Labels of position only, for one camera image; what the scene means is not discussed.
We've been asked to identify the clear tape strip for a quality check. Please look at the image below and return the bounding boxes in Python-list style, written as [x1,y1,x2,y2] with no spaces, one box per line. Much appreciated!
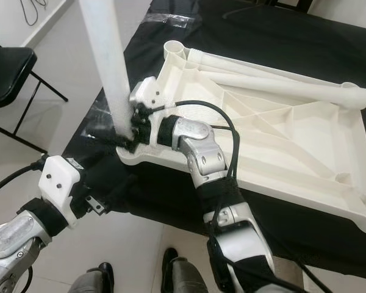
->
[143,12,193,28]

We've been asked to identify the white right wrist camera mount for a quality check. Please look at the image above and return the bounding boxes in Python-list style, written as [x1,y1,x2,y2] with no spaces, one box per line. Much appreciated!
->
[128,76,174,147]

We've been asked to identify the black tablecloth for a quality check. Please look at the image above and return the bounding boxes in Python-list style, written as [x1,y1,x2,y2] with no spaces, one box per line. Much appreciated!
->
[61,0,366,288]

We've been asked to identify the black wooden stool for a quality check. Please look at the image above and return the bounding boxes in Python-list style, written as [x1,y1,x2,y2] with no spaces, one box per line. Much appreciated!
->
[256,0,312,13]

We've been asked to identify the black wall cables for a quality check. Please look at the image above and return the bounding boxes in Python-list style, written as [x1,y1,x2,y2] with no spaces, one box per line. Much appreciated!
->
[21,0,52,26]

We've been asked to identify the grey robot right leg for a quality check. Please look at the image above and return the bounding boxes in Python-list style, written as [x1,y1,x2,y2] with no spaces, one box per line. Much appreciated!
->
[162,247,211,293]

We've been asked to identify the clear tape cross patch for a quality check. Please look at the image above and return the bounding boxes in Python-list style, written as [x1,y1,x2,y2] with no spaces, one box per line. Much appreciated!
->
[85,92,123,144]

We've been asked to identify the grey robot leg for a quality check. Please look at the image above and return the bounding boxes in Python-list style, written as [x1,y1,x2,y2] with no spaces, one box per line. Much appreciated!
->
[162,247,211,293]
[70,262,117,293]

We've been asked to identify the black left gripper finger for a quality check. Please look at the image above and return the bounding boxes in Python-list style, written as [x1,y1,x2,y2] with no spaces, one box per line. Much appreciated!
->
[70,153,104,175]
[107,174,138,206]

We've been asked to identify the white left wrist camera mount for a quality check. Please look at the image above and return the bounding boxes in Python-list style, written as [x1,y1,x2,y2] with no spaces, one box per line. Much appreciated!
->
[38,156,86,230]

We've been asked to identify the black folding chair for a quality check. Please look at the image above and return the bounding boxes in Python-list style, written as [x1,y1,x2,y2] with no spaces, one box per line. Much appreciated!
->
[0,34,69,154]

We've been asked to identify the grey robot left leg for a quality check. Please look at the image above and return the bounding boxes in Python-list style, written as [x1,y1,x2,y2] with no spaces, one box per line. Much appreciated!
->
[70,262,117,293]

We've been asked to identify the white plastic table top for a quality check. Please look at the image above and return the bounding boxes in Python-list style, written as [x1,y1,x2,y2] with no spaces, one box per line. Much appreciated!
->
[116,40,366,236]

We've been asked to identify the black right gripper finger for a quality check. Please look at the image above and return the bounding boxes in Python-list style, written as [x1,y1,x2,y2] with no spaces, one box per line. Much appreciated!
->
[90,130,136,149]

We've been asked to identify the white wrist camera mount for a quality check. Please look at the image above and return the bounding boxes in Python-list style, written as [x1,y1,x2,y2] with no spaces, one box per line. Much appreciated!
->
[38,156,86,230]
[128,76,174,147]

